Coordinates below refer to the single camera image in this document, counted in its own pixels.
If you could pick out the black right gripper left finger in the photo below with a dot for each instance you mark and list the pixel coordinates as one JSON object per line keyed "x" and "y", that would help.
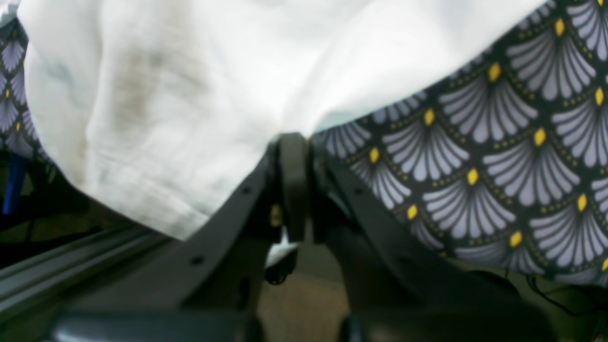
{"x": 205, "y": 289}

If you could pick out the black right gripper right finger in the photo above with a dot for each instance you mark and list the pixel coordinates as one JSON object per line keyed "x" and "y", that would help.
{"x": 397, "y": 289}

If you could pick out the white T-shirt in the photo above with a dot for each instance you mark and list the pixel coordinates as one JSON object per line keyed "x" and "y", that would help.
{"x": 159, "y": 108}

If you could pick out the patterned fan-print tablecloth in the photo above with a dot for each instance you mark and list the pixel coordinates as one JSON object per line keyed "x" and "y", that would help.
{"x": 503, "y": 162}

